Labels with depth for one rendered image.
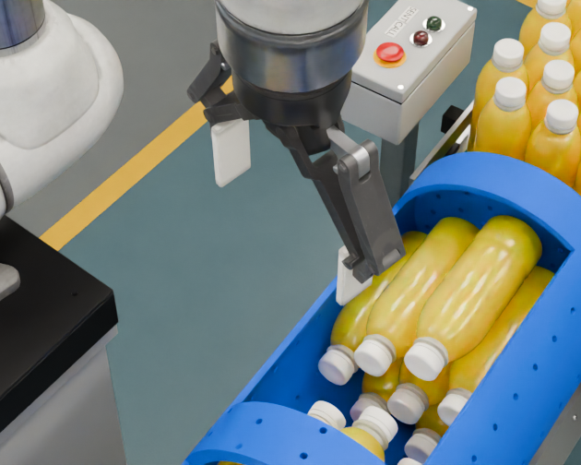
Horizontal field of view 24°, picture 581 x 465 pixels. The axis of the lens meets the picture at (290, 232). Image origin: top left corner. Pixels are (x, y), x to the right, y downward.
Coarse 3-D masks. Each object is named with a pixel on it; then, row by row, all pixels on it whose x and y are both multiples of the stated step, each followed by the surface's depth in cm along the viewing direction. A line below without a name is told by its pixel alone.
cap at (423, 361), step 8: (416, 344) 138; (424, 344) 137; (408, 352) 138; (416, 352) 137; (424, 352) 136; (432, 352) 137; (408, 360) 138; (416, 360) 137; (424, 360) 136; (432, 360) 136; (440, 360) 137; (408, 368) 139; (416, 368) 138; (424, 368) 137; (432, 368) 136; (440, 368) 137; (424, 376) 138; (432, 376) 137
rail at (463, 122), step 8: (472, 104) 188; (464, 112) 187; (456, 120) 186; (464, 120) 187; (456, 128) 185; (464, 128) 188; (448, 136) 184; (456, 136) 187; (440, 144) 183; (448, 144) 185; (432, 152) 182; (440, 152) 184; (424, 160) 181; (432, 160) 182; (424, 168) 181; (416, 176) 179
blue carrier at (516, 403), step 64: (448, 192) 156; (512, 192) 144; (576, 256) 142; (320, 320) 150; (576, 320) 141; (256, 384) 139; (320, 384) 154; (512, 384) 133; (576, 384) 144; (256, 448) 125; (320, 448) 123; (448, 448) 127; (512, 448) 133
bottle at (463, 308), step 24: (504, 216) 146; (480, 240) 145; (504, 240) 144; (528, 240) 145; (456, 264) 144; (480, 264) 142; (504, 264) 142; (528, 264) 145; (456, 288) 140; (480, 288) 140; (504, 288) 142; (432, 312) 139; (456, 312) 138; (480, 312) 139; (432, 336) 138; (456, 336) 138; (480, 336) 139
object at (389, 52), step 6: (384, 42) 177; (390, 42) 177; (378, 48) 176; (384, 48) 176; (390, 48) 176; (396, 48) 176; (402, 48) 176; (378, 54) 176; (384, 54) 175; (390, 54) 175; (396, 54) 175; (402, 54) 176; (384, 60) 175; (390, 60) 175; (396, 60) 175
